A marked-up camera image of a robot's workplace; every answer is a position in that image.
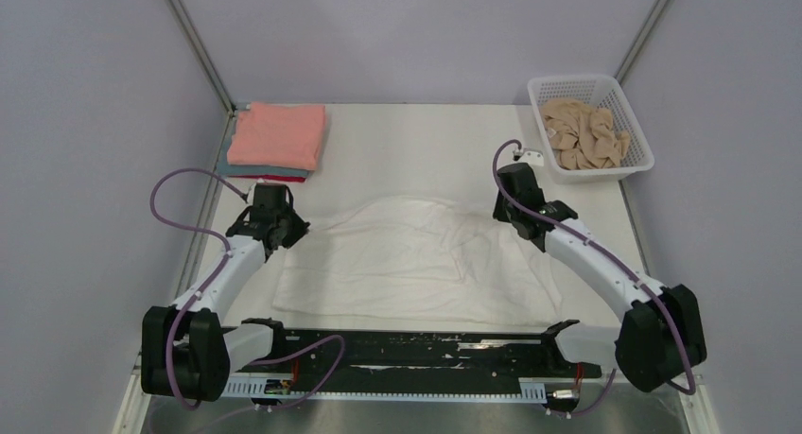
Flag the white t-shirt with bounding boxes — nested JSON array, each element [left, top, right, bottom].
[[273, 197, 563, 326]]

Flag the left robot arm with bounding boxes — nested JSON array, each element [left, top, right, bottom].
[[140, 183, 309, 407]]

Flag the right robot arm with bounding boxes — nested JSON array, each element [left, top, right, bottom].
[[493, 163, 707, 392]]

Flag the folded red t-shirt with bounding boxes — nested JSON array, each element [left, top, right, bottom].
[[227, 175, 306, 183]]

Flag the beige crumpled t-shirt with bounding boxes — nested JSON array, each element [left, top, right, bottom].
[[539, 98, 631, 170]]

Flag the folded pink t-shirt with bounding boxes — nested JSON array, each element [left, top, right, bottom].
[[227, 102, 326, 171]]

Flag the white plastic basket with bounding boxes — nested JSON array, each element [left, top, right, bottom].
[[527, 75, 654, 184]]

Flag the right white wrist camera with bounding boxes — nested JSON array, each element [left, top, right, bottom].
[[514, 148, 546, 167]]

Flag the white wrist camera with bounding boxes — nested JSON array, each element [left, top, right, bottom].
[[245, 182, 259, 203], [514, 148, 546, 167]]

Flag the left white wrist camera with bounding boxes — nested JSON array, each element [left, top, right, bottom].
[[245, 182, 259, 203]]

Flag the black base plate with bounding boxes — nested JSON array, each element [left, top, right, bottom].
[[230, 323, 602, 391]]

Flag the white slotted cable duct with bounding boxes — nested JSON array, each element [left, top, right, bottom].
[[222, 372, 549, 404]]

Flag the left aluminium corner post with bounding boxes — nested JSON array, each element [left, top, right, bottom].
[[166, 0, 235, 115]]

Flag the aluminium corner post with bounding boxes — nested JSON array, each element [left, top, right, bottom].
[[614, 0, 673, 84], [166, 0, 235, 115]]

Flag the right aluminium corner post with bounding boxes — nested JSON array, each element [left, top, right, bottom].
[[614, 0, 673, 84]]

